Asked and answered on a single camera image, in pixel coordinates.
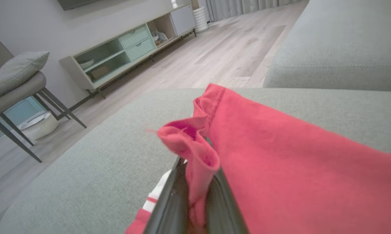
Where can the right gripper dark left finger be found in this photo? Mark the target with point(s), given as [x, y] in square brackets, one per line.
[172, 211]

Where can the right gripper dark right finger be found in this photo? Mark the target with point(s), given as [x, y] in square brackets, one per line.
[224, 214]

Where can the red basketball jersey white sleeves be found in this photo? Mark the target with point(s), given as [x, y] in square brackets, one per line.
[280, 162]

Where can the grey sofa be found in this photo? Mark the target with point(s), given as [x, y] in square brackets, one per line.
[101, 162]

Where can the white woven basket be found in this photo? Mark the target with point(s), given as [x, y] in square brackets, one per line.
[39, 128]

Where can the brown cardboard box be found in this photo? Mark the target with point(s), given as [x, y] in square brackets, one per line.
[99, 72]

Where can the mint green cabinet drawer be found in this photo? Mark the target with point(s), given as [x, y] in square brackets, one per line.
[140, 49]
[133, 36]

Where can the beige low tv cabinet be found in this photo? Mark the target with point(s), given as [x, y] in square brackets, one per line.
[75, 76]

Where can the white bowl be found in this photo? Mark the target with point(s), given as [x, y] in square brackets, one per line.
[86, 64]

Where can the grey plush toy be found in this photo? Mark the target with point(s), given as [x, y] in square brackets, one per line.
[159, 36]

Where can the light blue panel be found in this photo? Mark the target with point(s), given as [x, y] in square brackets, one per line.
[20, 112]

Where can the white cabinet door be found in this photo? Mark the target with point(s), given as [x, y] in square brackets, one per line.
[183, 19]

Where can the white ribbed vase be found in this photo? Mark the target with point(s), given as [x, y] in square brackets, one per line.
[200, 19]

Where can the grey chair dark metal legs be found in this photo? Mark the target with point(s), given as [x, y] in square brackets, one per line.
[17, 94]

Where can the grey-green fabric sofa block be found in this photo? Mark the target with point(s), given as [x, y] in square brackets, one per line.
[338, 42]

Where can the small white figurine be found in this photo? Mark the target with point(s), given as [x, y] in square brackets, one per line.
[174, 4]

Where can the grey curtain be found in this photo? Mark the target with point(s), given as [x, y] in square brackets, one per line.
[241, 8]

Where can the checked grey pillow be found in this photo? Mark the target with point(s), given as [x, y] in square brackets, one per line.
[17, 70]

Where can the dark wall television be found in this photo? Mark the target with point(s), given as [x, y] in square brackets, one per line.
[75, 3]

